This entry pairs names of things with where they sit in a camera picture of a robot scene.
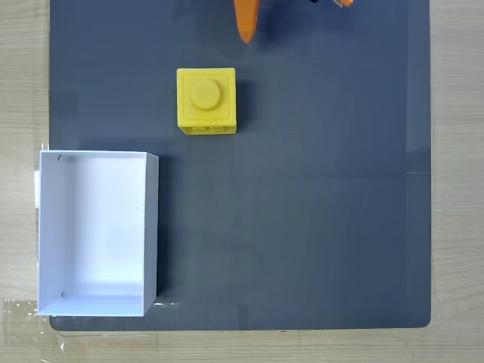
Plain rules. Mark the yellow block with round stud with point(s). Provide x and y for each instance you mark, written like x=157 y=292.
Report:
x=206 y=100

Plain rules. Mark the white open box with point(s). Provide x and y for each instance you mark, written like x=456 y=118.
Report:
x=98 y=227

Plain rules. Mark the dark grey mat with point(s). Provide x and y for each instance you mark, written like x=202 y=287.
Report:
x=302 y=189

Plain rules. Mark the clear tape strip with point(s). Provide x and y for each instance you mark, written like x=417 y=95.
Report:
x=36 y=189

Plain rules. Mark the small clear tape piece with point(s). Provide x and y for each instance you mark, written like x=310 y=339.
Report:
x=164 y=303

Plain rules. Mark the large clear tape sheet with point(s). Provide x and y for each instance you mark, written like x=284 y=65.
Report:
x=22 y=325

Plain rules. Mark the orange camera mount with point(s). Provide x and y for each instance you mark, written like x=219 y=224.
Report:
x=346 y=3

